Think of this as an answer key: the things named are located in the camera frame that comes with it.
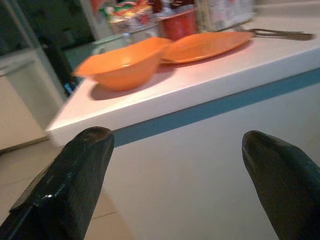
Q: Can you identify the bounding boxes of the white printed box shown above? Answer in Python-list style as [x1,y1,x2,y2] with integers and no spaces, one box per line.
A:
[195,0,255,33]

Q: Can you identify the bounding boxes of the orange plastic plate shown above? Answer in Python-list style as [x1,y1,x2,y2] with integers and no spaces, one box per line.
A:
[159,31,255,65]

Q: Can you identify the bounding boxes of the red plastic cup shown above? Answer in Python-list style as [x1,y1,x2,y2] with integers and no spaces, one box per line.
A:
[159,7,198,41]

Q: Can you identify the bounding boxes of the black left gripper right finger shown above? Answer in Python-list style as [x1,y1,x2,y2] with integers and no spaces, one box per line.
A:
[241,130,320,240]

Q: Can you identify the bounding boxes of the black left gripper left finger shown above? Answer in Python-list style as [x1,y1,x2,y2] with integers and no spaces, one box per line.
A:
[0,126,115,240]

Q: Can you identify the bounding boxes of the clear glass jar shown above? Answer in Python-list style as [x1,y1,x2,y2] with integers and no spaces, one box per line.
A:
[107,9,161,46]

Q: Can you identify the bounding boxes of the orange plastic bowl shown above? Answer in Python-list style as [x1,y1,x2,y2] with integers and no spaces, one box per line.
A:
[73,36,173,92]

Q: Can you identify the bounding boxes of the colourful snack packet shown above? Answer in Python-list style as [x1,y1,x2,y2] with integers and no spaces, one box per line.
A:
[98,0,154,24]

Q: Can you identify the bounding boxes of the metal cutlery piece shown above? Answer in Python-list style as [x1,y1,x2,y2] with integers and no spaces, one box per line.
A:
[236,26,315,42]

